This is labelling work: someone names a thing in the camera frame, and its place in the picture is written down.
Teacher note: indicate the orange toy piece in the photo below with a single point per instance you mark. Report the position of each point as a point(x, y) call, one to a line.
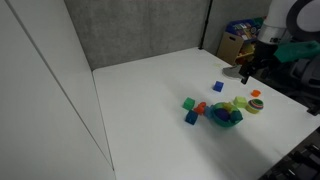
point(200, 107)

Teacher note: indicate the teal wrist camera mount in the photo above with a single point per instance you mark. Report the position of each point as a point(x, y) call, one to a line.
point(295, 51)

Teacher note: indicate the teal cube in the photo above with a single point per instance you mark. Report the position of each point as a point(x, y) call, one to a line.
point(236, 116)

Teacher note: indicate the bright blue cube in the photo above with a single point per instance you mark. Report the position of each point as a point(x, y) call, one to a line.
point(218, 86)

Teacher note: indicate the light blue toy piece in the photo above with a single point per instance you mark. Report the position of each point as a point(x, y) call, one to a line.
point(208, 112)

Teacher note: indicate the striped stacking cup toy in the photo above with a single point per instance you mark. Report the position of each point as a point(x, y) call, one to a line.
point(255, 106)

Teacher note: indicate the green plastic bowl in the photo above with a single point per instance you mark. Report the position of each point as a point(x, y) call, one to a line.
point(224, 122)

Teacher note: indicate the light green cube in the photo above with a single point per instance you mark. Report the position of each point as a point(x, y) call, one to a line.
point(240, 101)

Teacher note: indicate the colourful toy box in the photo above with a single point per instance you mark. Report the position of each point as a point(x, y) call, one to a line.
point(245, 28)

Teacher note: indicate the dark blue cube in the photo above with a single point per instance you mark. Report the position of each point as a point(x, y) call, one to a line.
point(191, 117)

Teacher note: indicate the cardboard box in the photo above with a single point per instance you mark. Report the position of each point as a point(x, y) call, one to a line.
point(228, 46)

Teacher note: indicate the purple blue ball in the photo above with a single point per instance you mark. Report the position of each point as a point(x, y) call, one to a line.
point(221, 115)

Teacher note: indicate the yellow toy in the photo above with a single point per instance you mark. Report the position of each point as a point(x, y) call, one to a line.
point(228, 106)

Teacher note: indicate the black vertical pole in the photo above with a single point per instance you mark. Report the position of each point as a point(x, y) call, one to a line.
point(205, 23)

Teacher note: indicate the small orange cup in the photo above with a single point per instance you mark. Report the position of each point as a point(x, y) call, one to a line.
point(255, 93)

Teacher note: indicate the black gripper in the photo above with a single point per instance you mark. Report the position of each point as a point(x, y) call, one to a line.
point(264, 55)

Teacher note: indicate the black equipment rack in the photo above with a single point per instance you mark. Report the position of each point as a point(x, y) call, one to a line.
point(296, 160)

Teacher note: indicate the grey office chair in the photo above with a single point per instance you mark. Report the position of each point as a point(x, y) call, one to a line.
point(306, 76)

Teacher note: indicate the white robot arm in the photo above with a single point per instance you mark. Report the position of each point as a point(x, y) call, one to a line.
point(280, 16)

